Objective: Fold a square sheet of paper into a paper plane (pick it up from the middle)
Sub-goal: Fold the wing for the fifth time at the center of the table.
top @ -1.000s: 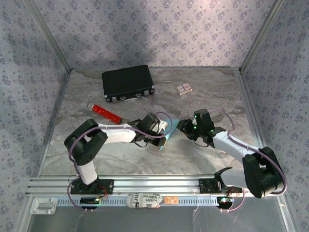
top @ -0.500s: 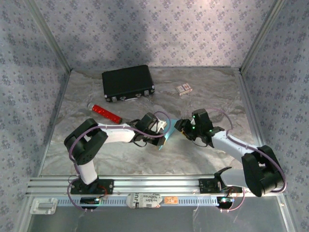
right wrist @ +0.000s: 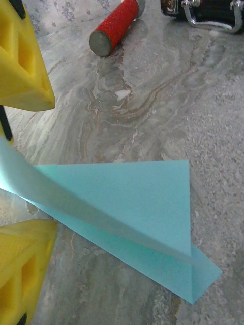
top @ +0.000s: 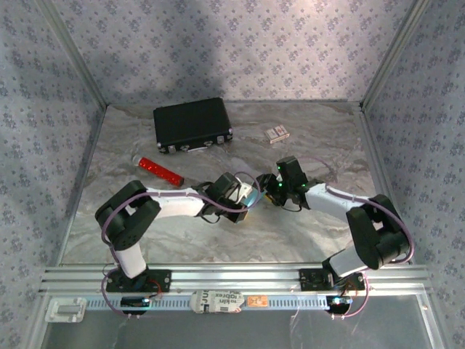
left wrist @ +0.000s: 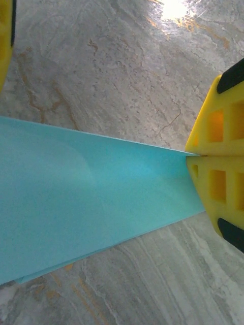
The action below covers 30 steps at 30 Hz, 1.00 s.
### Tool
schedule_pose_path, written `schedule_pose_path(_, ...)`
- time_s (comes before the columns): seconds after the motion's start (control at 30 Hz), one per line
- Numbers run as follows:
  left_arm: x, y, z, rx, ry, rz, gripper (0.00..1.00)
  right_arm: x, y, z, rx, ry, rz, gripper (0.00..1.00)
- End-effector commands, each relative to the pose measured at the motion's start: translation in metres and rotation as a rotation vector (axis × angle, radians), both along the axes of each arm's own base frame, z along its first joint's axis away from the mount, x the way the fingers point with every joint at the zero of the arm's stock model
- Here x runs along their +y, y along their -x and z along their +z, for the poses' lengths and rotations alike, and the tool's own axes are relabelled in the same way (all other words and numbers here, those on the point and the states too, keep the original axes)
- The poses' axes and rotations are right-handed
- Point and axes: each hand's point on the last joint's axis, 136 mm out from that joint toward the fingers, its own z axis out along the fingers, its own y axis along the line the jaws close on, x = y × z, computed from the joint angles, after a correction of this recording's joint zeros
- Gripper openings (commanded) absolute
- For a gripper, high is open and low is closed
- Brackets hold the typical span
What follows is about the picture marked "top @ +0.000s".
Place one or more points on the light blue paper sheet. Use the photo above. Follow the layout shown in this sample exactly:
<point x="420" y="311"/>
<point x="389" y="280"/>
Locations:
<point x="254" y="200"/>

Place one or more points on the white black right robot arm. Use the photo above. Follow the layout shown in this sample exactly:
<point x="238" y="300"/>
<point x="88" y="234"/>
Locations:
<point x="327" y="198"/>

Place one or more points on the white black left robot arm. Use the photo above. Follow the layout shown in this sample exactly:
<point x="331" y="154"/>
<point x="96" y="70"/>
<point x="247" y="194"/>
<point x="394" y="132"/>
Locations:
<point x="178" y="203"/>

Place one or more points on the playing card box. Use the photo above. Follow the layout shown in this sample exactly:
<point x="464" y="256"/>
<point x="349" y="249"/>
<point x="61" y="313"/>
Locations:
<point x="277" y="134"/>

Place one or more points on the orange label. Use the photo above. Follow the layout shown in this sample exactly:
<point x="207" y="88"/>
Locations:
<point x="257" y="301"/>

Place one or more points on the newspaper wrapped roll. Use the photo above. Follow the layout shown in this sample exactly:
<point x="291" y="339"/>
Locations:
<point x="218" y="301"/>

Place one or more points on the red glitter tube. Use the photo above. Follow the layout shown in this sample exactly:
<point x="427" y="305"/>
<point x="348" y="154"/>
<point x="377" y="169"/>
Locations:
<point x="156" y="168"/>

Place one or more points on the black briefcase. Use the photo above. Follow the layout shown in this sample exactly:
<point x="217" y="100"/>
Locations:
<point x="190" y="121"/>

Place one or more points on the black right controller board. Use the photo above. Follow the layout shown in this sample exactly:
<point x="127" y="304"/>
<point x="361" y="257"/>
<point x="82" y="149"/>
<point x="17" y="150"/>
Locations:
<point x="338" y="302"/>

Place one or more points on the black controller board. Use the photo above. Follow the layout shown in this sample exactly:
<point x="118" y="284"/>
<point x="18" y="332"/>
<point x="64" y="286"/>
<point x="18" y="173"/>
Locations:
<point x="134" y="301"/>
<point x="338" y="302"/>

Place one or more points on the black left controller board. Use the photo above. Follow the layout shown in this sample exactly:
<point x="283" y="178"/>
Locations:
<point x="134" y="301"/>

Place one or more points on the long aluminium base rail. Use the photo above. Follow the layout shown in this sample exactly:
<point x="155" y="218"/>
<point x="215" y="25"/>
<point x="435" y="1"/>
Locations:
<point x="236" y="278"/>

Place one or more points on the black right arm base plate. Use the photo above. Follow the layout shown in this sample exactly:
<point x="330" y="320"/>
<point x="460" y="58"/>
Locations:
<point x="309" y="280"/>

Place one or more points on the aluminium side rail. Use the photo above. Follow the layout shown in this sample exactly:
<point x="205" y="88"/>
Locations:
<point x="378" y="163"/>
<point x="80" y="181"/>

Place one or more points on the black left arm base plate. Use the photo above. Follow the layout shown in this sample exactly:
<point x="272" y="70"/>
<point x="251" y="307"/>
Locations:
<point x="163" y="281"/>

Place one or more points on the aluminium corner post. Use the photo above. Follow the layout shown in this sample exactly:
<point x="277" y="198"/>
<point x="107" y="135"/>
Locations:
<point x="394" y="54"/>
<point x="74" y="54"/>

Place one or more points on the white plastic bracket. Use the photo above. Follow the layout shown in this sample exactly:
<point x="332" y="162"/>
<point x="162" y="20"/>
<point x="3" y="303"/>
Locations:
<point x="65" y="310"/>

